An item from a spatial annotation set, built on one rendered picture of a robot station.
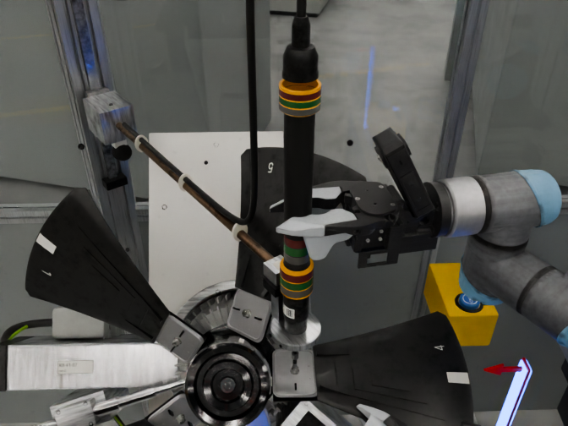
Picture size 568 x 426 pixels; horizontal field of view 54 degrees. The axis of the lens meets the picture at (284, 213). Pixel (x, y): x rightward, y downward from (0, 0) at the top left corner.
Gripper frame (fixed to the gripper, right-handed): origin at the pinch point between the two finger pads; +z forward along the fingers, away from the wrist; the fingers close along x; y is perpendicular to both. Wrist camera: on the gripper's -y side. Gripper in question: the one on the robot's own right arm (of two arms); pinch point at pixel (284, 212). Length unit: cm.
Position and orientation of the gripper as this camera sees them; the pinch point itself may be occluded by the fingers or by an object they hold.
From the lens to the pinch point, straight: 65.4
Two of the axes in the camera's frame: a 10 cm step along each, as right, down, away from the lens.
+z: -9.8, 1.1, -1.7
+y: -0.1, 8.2, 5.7
